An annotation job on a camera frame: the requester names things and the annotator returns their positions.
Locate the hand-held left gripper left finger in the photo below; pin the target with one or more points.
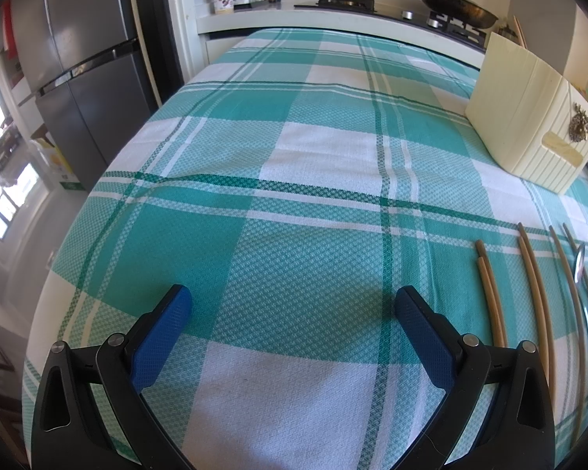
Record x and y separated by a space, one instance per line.
164 338

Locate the grey refrigerator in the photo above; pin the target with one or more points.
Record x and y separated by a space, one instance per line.
78 58

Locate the metal spoon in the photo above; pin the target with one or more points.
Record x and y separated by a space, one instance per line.
579 262

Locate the white kitchen counter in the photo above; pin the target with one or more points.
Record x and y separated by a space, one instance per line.
274 19

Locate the yellow green cardboard box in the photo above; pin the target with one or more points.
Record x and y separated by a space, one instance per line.
66 171

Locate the cream ribbed storage box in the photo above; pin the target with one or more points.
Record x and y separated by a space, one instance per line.
514 107

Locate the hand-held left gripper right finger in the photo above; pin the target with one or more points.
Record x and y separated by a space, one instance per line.
424 338

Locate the black gas stove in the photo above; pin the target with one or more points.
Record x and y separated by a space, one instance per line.
372 7

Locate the green white checked tablecloth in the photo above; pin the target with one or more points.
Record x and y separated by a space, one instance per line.
294 196

